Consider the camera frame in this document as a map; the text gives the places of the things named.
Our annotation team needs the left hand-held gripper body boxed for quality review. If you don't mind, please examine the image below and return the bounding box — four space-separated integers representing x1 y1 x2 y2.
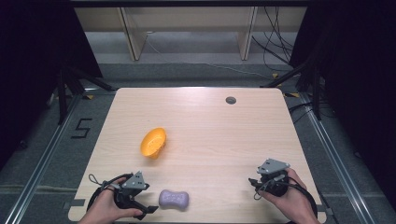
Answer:
113 170 150 210

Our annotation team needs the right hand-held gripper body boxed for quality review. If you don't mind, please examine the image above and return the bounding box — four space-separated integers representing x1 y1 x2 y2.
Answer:
256 158 291 198

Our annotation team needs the purple soap bar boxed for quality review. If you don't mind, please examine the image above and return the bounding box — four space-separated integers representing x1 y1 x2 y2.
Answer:
158 189 190 212

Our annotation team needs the orange soap dish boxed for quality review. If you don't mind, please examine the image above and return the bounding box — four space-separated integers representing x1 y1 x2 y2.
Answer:
139 127 167 160

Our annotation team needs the person's right hand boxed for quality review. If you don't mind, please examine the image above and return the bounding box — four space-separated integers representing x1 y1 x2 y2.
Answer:
259 167 320 224

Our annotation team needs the person's left hand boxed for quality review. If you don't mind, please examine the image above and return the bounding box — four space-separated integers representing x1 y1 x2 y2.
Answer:
78 177 144 224

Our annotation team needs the black stand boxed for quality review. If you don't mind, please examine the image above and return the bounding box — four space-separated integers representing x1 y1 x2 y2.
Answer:
261 52 323 121
56 64 115 126

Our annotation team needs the black curtain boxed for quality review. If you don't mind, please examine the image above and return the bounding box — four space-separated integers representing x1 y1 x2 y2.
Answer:
0 0 105 172
289 0 396 203

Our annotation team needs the white background desk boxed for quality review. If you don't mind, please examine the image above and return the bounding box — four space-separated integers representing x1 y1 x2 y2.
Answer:
74 6 308 62

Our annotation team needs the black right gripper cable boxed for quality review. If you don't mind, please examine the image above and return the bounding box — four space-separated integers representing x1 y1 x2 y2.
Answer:
253 175 319 220

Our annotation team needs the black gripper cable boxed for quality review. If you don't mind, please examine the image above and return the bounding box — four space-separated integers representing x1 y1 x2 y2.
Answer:
86 173 134 213
253 175 319 220

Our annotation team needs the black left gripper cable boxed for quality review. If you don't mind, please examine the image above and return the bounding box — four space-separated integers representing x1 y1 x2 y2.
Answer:
86 173 134 213

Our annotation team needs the aluminium floor rail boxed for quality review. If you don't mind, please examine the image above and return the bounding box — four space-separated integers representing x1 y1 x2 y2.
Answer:
2 92 82 224
298 92 374 224

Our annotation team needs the bundle of black cables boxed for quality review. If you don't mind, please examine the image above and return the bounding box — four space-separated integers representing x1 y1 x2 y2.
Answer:
250 6 296 73

